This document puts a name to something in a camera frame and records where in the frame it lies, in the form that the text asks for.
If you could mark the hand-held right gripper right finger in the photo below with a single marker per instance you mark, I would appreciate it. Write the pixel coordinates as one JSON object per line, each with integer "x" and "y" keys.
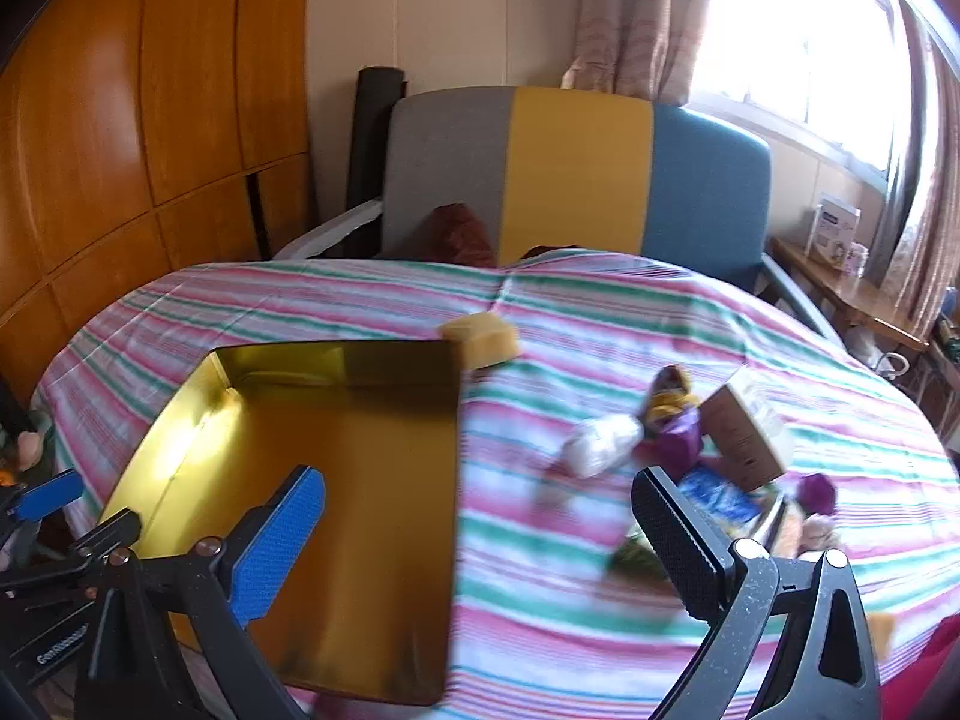
{"x": 675, "y": 547}

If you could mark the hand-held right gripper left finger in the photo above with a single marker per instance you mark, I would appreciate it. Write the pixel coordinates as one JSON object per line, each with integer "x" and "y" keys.
{"x": 277, "y": 547}

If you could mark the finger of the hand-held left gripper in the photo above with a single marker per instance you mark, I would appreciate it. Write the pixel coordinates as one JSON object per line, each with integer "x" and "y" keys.
{"x": 49, "y": 496}

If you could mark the cracker packet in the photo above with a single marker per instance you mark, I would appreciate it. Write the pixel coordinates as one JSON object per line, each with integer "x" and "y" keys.
{"x": 637, "y": 556}

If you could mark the blue snack packet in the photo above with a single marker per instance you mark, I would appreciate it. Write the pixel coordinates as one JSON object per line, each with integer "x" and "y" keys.
{"x": 720, "y": 496}

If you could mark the purple plastic bag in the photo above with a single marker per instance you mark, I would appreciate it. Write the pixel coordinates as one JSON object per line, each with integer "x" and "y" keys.
{"x": 675, "y": 446}

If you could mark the gold metal tin tray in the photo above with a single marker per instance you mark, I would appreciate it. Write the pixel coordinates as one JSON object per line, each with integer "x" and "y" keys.
{"x": 375, "y": 465}

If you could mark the clear plastic bag bundle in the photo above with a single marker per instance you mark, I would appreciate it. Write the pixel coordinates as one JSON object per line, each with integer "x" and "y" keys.
{"x": 600, "y": 444}

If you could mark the beige cardboard box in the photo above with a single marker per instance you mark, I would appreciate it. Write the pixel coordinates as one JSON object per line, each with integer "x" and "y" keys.
{"x": 746, "y": 435}

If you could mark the small purple item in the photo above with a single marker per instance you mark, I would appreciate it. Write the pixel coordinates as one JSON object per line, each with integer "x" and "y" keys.
{"x": 817, "y": 493}

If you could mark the yellow knitted item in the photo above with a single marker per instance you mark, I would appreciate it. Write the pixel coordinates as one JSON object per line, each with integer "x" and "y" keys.
{"x": 670, "y": 390}

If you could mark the yellow sponge block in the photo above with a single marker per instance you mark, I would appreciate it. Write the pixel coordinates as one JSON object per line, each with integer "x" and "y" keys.
{"x": 484, "y": 339}

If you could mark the red cloth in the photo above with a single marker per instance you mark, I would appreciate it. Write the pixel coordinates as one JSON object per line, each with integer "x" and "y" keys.
{"x": 926, "y": 675}

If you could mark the white basket bag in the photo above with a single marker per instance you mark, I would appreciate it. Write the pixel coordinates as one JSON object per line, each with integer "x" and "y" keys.
{"x": 889, "y": 364}

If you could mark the wooden desk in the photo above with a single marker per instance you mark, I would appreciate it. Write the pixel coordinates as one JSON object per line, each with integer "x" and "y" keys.
{"x": 847, "y": 289}

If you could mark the small pink package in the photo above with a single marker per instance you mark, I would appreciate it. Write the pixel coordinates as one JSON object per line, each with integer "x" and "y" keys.
{"x": 856, "y": 259}

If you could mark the white printed carton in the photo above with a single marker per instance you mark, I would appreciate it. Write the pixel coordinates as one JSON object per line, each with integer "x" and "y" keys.
{"x": 834, "y": 229}

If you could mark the dark red cushion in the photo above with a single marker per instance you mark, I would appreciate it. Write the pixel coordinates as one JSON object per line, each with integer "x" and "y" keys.
{"x": 459, "y": 234}

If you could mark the wooden wardrobe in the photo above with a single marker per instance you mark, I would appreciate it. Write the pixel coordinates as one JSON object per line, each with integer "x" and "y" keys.
{"x": 112, "y": 127}

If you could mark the grey yellow blue armchair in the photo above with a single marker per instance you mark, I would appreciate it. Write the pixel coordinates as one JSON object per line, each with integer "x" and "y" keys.
{"x": 577, "y": 165}

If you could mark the patterned beige curtain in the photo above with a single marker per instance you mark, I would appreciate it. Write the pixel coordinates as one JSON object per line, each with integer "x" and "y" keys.
{"x": 637, "y": 15}
{"x": 926, "y": 225}

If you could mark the window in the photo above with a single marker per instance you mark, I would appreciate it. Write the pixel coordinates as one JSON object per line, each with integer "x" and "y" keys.
{"x": 795, "y": 37}

